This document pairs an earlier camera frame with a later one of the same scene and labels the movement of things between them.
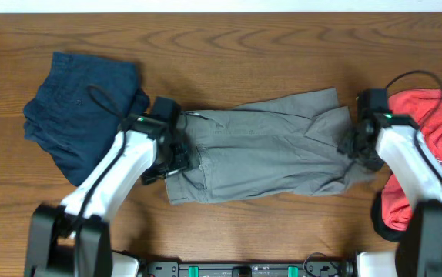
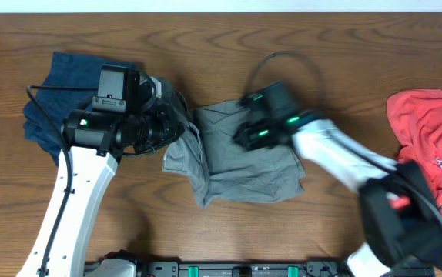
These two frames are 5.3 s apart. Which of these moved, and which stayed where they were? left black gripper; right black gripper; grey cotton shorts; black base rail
Moved: left black gripper; right black gripper; grey cotton shorts
Stayed: black base rail
